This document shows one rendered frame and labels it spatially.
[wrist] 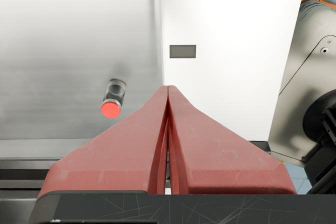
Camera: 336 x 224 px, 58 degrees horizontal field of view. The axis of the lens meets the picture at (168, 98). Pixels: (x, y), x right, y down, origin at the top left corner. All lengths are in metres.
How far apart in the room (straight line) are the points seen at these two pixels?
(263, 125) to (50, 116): 0.27
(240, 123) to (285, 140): 0.91
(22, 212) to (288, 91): 0.91
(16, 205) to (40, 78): 0.26
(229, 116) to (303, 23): 0.75
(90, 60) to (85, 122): 0.09
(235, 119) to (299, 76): 0.76
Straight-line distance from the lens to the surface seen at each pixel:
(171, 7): 0.32
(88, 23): 0.33
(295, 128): 1.28
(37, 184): 0.49
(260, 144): 0.42
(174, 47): 0.34
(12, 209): 0.59
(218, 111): 0.39
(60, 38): 0.35
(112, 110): 0.33
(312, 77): 1.16
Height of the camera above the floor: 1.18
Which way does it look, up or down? 55 degrees down
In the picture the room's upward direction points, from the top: 179 degrees counter-clockwise
